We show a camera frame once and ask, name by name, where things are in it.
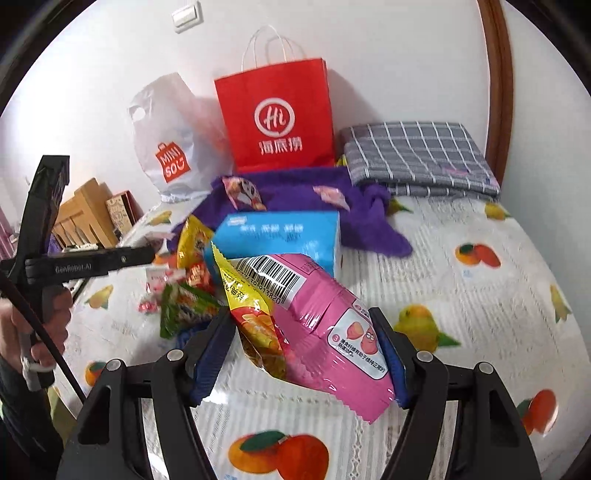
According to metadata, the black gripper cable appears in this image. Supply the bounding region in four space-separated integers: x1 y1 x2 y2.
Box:
0 272 88 404

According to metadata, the small pink snack packet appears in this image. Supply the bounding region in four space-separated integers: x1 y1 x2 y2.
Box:
313 185 350 210

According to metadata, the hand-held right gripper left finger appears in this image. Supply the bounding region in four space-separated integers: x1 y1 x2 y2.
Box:
69 307 237 480

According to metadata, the purple towel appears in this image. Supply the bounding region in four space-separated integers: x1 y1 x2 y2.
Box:
171 166 413 258

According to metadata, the pink and white snack packet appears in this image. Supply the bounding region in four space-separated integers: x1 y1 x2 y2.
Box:
145 268 186 295

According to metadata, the person's left forearm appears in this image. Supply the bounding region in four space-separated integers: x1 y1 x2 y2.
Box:
0 353 68 480

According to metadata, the grey plaid folded cloth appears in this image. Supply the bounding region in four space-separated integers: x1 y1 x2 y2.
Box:
339 121 502 201

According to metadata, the red paper bag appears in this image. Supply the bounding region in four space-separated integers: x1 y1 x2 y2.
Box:
213 25 335 174

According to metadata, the light wooden box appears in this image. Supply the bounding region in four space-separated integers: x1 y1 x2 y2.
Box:
52 178 118 248

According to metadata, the large pink snack bag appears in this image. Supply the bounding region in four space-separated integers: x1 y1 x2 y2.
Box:
231 253 397 423

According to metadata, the white wall switch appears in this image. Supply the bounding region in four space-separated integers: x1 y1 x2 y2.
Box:
172 1 204 29

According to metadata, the red snack packet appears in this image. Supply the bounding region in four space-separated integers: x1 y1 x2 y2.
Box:
185 262 216 295

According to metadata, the green snack packet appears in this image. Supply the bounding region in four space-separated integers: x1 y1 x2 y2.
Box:
160 282 223 340

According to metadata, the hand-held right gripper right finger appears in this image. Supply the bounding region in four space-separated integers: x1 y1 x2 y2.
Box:
367 307 541 480

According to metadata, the blue box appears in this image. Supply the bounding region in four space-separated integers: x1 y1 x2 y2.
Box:
213 211 343 279

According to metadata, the large yellow snack bag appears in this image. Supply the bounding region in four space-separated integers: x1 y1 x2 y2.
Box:
211 242 301 381

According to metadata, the person's left hand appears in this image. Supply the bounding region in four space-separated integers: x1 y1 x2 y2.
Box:
0 288 75 367

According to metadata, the white plastic bag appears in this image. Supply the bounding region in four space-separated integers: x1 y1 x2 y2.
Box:
128 73 234 202

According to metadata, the brown wooden frame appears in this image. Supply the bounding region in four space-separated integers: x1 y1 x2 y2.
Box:
478 0 514 185

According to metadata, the small yellow snack packet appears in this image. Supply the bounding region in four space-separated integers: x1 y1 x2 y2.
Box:
178 217 216 271

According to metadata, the panda print snack packet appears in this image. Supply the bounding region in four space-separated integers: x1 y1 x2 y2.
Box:
222 176 267 212

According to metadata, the brown printed box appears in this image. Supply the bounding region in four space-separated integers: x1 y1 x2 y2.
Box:
105 191 144 241

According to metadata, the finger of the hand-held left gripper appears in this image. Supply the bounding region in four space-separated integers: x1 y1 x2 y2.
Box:
92 246 156 269

